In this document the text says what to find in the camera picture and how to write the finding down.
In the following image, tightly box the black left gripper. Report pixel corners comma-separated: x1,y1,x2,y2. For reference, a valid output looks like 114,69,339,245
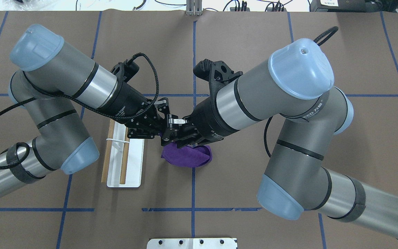
99,83,170,139

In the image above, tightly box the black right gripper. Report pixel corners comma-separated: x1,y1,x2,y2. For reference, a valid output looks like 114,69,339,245
160,97,237,148

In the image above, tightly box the purple towel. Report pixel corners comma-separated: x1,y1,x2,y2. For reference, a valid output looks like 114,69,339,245
161,142,212,168

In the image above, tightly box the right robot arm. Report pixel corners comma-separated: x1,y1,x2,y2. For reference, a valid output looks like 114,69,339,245
161,38,398,239

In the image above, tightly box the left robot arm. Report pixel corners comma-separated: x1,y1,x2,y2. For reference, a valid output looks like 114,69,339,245
0,24,164,197

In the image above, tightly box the white towel rack base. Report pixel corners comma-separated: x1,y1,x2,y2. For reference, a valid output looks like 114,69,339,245
106,122,145,188

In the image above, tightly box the blue tape line near row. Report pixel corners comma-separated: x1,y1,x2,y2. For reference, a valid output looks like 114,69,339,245
0,207,262,212

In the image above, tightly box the wooden rack rail inner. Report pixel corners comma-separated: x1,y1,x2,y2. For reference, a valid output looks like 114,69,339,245
120,135,130,184

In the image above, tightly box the wooden rack rail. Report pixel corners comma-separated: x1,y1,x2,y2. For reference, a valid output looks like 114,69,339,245
101,120,115,183
120,135,130,184

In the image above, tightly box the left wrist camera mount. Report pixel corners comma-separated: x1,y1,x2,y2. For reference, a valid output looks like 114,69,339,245
110,60,140,83

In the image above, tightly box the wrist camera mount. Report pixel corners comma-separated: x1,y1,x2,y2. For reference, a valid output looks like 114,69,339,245
110,60,140,83
193,59,243,101

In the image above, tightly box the wooden rack rail outer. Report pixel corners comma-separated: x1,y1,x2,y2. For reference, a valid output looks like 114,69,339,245
101,120,115,183

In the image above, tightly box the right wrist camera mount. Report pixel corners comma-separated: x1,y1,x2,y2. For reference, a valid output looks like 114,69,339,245
193,59,243,101

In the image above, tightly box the white metal bracket plate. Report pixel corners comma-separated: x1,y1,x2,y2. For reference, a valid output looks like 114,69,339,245
146,237,238,249

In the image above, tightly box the grey metal post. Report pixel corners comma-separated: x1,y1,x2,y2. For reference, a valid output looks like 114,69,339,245
185,0,203,16

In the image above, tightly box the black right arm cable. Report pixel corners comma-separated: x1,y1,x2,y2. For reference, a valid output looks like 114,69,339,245
263,26,339,158

